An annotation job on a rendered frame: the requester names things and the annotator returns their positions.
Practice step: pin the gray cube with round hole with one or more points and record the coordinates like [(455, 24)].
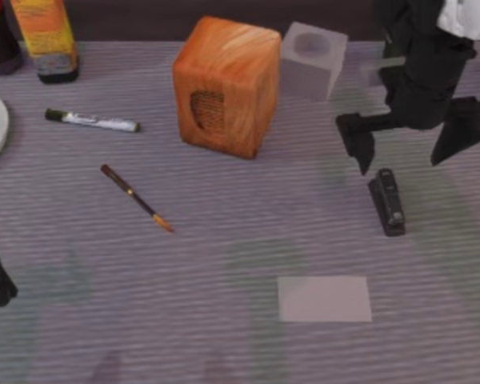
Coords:
[(314, 66)]

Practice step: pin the grey square pad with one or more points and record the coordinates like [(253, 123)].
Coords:
[(324, 298)]

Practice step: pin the black stapler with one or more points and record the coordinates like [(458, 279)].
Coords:
[(388, 202)]

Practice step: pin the white marker with black cap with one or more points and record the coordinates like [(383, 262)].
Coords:
[(92, 121)]

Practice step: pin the orange wooden block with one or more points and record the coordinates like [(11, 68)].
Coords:
[(228, 88)]

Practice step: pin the yellow label dark bottle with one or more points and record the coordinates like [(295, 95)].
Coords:
[(48, 40)]

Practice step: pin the dark brown paintbrush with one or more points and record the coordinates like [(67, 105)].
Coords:
[(136, 197)]

